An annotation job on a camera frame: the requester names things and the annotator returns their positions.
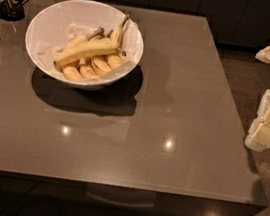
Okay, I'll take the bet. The large yellow banana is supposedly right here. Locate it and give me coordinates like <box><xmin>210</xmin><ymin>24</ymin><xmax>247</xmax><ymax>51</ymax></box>
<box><xmin>54</xmin><ymin>38</ymin><xmax>119</xmax><ymax>68</ymax></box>

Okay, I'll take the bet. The banana bunch in bowl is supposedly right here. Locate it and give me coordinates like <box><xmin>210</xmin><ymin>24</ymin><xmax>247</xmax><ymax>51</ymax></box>
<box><xmin>55</xmin><ymin>14</ymin><xmax>130</xmax><ymax>81</ymax></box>

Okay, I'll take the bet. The white ceramic bowl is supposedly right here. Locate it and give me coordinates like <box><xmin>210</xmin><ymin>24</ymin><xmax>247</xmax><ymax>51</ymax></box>
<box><xmin>18</xmin><ymin>0</ymin><xmax>151</xmax><ymax>98</ymax></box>

